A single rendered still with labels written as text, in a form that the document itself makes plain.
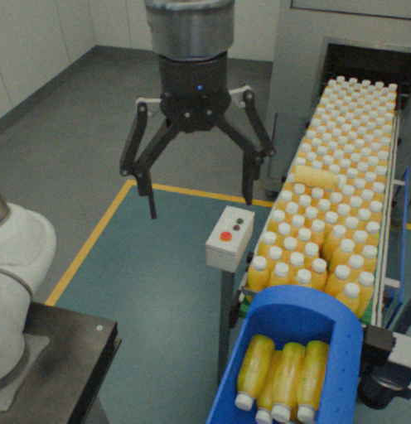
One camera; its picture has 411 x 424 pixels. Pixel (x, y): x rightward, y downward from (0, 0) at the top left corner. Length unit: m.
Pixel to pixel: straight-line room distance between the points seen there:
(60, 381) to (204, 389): 1.24
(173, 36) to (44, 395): 0.83
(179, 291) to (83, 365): 1.52
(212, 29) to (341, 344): 0.71
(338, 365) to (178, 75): 0.68
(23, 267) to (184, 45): 0.70
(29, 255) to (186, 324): 1.50
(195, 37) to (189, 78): 0.04
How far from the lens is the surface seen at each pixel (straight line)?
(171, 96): 0.46
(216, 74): 0.44
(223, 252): 1.23
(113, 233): 2.90
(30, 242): 0.99
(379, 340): 1.23
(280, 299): 0.96
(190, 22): 0.41
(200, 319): 2.37
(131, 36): 5.63
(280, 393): 1.00
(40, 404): 1.02
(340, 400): 0.89
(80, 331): 1.09
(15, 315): 0.95
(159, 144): 0.49
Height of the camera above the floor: 1.98
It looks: 43 degrees down
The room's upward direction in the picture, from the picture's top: straight up
